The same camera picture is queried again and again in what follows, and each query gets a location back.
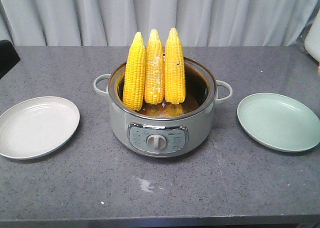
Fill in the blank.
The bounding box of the green round plate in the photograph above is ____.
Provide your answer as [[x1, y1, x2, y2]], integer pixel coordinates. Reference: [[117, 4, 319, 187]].
[[237, 92, 320, 153]]

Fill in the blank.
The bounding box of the pale yellow corn cob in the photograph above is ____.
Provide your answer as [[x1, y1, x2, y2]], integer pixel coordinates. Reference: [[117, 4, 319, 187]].
[[144, 28, 164, 105]]

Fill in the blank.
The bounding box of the white pleated curtain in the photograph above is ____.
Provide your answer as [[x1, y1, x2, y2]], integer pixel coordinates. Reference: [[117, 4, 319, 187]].
[[0, 0, 320, 47]]

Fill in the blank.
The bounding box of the white blender appliance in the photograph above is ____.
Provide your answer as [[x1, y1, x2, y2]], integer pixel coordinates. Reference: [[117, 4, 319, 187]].
[[304, 19, 320, 62]]

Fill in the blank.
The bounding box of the beige round plate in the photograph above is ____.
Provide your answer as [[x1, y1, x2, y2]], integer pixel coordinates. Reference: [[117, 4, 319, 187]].
[[0, 96, 80, 160]]

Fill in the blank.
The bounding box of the green electric cooking pot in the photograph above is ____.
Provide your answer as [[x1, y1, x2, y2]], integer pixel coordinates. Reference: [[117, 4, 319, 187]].
[[93, 57, 233, 158]]

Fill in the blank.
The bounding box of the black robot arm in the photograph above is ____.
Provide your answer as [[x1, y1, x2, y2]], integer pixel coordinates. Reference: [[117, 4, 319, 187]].
[[0, 39, 21, 78]]

